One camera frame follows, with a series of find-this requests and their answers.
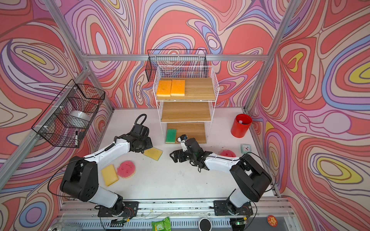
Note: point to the yellow green sponge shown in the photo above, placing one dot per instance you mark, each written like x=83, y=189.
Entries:
x=171, y=136
x=153, y=153

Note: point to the orange yellow sponge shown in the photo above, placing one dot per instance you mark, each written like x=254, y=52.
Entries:
x=164, y=88
x=178, y=88
x=109, y=175

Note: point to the red round sticker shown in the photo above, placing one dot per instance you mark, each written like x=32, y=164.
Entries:
x=272, y=221

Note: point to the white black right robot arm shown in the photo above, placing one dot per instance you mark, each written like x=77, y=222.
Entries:
x=251, y=178

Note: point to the silver bowl in basket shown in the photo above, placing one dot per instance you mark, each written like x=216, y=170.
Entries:
x=80, y=114

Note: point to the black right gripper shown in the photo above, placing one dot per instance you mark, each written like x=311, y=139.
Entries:
x=180, y=152

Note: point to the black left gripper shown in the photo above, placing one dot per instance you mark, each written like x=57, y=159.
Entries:
x=149, y=144

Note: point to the black wire basket wall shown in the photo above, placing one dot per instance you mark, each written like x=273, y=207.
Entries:
x=57, y=127
x=173, y=57

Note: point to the black wire basket back wall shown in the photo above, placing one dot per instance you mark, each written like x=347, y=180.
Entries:
x=173, y=57

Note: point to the white wire wooden shelf rack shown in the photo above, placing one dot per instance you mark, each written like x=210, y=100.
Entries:
x=191, y=113

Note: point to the red ribbed metal bucket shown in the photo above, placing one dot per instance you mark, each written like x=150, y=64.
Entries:
x=240, y=126

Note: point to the pink smiley sponge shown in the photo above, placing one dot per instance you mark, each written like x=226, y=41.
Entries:
x=126, y=169
x=228, y=153

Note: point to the black wire basket left wall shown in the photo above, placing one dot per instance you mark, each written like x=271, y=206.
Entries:
x=57, y=127

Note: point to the green snack packet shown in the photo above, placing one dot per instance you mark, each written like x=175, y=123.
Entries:
x=163, y=225

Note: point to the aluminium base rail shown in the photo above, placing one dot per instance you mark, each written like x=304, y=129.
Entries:
x=184, y=214

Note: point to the small mint alarm clock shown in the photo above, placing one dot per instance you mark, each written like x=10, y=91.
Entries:
x=245, y=148

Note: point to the black marker in basket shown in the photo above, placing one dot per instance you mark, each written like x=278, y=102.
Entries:
x=76, y=140

